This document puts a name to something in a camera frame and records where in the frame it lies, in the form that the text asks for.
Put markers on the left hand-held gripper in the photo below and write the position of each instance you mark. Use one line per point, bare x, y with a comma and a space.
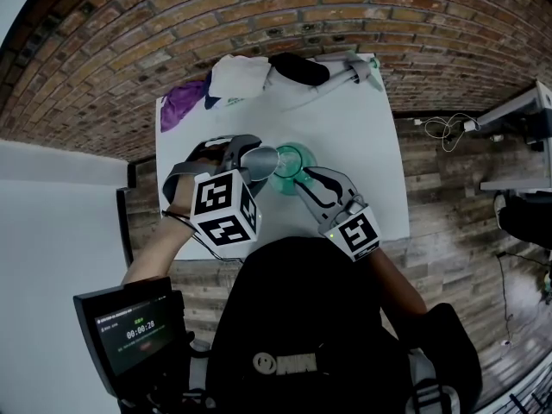
220, 196

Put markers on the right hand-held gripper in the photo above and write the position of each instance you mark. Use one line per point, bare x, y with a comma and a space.
355, 235

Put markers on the person's right forearm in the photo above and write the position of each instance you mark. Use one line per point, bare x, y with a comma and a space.
397, 283

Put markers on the person's left forearm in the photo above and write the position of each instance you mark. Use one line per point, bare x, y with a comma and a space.
155, 252

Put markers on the person's left hand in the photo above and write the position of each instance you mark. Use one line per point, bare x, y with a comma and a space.
183, 194

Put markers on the white cloth with green logo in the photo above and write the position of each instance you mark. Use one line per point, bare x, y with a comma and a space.
239, 76

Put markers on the black wrist band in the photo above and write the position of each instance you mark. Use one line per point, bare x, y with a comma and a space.
177, 217

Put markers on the purple cloth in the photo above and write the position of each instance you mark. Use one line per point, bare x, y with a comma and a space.
179, 104

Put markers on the person's black clothed torso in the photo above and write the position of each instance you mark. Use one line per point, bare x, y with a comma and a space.
310, 300

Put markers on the black cloth pouch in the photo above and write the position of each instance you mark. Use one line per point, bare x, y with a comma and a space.
299, 69

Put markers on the white power strip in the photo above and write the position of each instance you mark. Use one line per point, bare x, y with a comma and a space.
472, 125

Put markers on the white table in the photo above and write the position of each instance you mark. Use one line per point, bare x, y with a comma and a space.
509, 107

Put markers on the black timer monitor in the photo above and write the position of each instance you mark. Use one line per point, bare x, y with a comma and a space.
133, 334

